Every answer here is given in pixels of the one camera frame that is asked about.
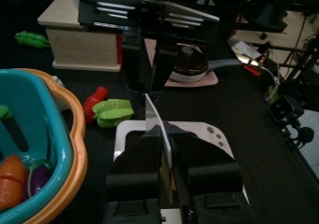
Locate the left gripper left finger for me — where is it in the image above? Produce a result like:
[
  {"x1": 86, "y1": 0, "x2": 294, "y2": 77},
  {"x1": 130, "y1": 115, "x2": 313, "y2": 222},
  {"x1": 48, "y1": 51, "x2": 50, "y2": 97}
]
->
[{"x1": 103, "y1": 124, "x2": 165, "y2": 224}]

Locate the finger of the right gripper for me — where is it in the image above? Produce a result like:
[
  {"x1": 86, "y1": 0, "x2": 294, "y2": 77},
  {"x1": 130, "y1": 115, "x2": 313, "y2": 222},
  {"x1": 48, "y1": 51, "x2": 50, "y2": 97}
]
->
[
  {"x1": 120, "y1": 28, "x2": 146, "y2": 93},
  {"x1": 150, "y1": 35, "x2": 179, "y2": 93}
]

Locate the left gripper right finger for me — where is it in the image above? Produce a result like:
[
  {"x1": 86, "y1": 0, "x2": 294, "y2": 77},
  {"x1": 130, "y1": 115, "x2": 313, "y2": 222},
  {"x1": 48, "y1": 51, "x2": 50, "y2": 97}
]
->
[{"x1": 166, "y1": 120, "x2": 255, "y2": 224}]

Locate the black frying pan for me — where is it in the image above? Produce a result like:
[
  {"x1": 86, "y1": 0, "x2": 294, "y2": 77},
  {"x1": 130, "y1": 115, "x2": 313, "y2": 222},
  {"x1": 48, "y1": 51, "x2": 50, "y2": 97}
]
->
[{"x1": 167, "y1": 58, "x2": 245, "y2": 83}]

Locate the pink rectangular mat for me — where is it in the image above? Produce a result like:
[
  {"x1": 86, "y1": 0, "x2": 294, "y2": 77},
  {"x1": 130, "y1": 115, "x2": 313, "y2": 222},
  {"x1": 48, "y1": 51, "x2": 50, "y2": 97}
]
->
[{"x1": 143, "y1": 38, "x2": 219, "y2": 89}]

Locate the wooden box with red panel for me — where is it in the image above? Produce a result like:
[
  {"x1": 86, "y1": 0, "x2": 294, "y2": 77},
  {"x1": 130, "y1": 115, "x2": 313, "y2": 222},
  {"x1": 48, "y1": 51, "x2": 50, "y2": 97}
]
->
[{"x1": 36, "y1": 0, "x2": 124, "y2": 73}]

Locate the red toy chili pepper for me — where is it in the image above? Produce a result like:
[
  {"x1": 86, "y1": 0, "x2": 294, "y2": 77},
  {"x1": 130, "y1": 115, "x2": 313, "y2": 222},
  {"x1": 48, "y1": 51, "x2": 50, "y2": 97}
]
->
[{"x1": 82, "y1": 86, "x2": 110, "y2": 125}]

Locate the light green toy pepper half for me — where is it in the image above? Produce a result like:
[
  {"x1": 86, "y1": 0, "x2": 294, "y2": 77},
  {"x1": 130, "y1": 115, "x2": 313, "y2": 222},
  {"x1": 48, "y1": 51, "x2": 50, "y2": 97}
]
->
[{"x1": 91, "y1": 98, "x2": 136, "y2": 129}]

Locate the white printed paper card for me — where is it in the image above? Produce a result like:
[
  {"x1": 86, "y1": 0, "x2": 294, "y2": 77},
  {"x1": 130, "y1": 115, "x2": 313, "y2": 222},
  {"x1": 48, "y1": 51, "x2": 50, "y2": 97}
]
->
[{"x1": 229, "y1": 38, "x2": 265, "y2": 61}]

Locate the small red object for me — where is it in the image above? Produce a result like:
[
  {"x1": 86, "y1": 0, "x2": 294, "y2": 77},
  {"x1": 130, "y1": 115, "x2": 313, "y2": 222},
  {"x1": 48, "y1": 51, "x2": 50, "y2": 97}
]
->
[{"x1": 242, "y1": 63, "x2": 265, "y2": 77}]

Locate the purple toy eggplant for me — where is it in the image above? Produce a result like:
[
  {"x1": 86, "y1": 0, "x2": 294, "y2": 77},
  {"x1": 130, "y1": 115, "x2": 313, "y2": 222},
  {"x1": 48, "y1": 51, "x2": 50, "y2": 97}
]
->
[{"x1": 27, "y1": 160, "x2": 55, "y2": 199}]

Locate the teal basket with orange rim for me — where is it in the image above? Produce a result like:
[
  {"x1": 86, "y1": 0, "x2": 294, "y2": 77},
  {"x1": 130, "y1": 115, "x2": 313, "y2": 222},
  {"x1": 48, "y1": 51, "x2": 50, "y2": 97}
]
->
[{"x1": 0, "y1": 67, "x2": 90, "y2": 224}]

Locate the dark green toy vegetable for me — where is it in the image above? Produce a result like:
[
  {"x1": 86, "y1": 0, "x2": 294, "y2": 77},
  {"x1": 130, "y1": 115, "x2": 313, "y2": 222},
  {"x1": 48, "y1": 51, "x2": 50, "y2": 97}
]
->
[{"x1": 14, "y1": 30, "x2": 52, "y2": 50}]

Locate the orange toy carrot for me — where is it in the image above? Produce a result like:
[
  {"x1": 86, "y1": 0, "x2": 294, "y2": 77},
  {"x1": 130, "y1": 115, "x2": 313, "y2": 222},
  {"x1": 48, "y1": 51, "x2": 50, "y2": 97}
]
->
[{"x1": 0, "y1": 154, "x2": 28, "y2": 213}]

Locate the black cable with plug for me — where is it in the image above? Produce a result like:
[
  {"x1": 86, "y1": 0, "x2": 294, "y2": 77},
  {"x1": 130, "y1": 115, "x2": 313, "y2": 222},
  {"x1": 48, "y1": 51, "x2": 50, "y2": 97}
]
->
[{"x1": 286, "y1": 121, "x2": 317, "y2": 149}]

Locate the white cable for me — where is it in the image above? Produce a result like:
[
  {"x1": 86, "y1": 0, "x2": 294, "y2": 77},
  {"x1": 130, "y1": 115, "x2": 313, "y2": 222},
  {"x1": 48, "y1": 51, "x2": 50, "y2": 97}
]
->
[{"x1": 261, "y1": 63, "x2": 281, "y2": 103}]

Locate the black table-level camera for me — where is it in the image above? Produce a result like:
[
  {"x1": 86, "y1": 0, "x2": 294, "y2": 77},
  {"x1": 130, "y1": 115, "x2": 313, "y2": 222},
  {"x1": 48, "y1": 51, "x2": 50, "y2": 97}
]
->
[{"x1": 269, "y1": 94, "x2": 307, "y2": 125}]

